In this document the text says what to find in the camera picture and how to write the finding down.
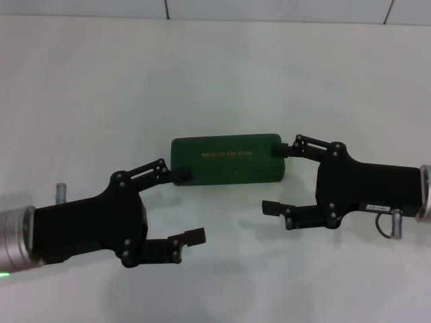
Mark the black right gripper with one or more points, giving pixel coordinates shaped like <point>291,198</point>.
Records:
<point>370,188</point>

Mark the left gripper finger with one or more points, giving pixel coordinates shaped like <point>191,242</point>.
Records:
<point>182,175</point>

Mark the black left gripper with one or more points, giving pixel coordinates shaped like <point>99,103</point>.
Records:
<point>87,228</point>

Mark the green glasses case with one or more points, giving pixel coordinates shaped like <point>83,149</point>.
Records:
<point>229,165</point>

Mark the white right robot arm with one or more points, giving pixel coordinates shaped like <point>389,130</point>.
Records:
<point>426,191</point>

